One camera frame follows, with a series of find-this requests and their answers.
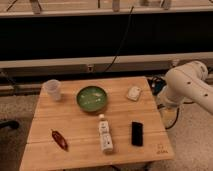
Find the black object at left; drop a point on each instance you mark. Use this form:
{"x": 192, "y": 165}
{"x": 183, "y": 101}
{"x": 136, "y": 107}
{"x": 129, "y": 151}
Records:
{"x": 12, "y": 124}

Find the black rectangular block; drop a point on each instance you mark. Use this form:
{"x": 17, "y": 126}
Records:
{"x": 137, "y": 134}

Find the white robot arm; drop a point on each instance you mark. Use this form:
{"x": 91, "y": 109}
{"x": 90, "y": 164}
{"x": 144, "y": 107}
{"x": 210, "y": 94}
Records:
{"x": 187, "y": 81}

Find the clear plastic cup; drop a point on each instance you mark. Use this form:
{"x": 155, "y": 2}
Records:
{"x": 53, "y": 89}

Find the red chili pepper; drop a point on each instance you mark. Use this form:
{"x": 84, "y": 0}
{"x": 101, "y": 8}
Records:
{"x": 60, "y": 140}

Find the white plastic bottle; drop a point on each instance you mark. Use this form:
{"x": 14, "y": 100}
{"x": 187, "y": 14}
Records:
{"x": 105, "y": 136}

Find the blue connector box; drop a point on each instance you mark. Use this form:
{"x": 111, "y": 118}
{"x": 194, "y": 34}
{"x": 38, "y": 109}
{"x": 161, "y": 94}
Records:
{"x": 157, "y": 85}

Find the green bowl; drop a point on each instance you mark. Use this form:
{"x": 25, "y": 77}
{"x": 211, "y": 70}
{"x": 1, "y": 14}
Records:
{"x": 91, "y": 98}

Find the white computer mouse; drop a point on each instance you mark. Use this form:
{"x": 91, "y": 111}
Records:
{"x": 134, "y": 93}

